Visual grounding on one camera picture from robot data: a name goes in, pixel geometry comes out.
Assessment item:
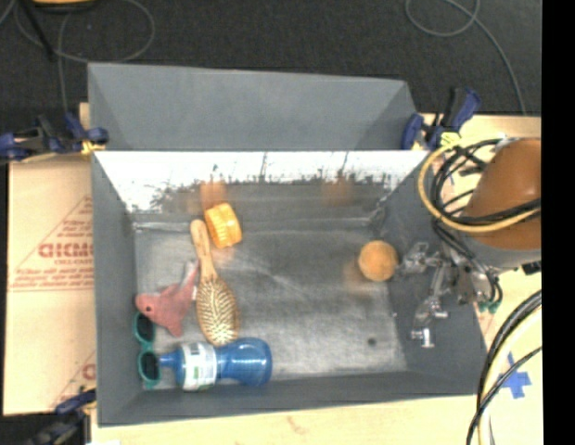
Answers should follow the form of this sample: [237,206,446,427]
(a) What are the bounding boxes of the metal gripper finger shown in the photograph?
[398,242,442,276]
[410,296,450,349]

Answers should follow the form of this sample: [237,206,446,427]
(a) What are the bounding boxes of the orange ball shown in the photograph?
[357,239,401,283]

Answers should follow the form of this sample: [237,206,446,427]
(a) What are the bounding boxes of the blue plastic bottle, white label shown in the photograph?
[157,337,275,393]

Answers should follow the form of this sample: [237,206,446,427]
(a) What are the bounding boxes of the wooden hairbrush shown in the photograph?
[189,218,242,348]

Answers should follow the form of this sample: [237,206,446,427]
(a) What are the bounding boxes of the grey metal bin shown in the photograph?
[86,62,491,426]

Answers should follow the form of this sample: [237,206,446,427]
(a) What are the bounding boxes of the pink toy fish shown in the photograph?
[134,259,201,338]

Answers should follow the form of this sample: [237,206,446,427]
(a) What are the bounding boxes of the green sunglasses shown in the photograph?
[131,311,163,391]

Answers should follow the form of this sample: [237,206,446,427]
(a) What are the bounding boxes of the brown cardboard board, red print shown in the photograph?
[2,159,98,417]

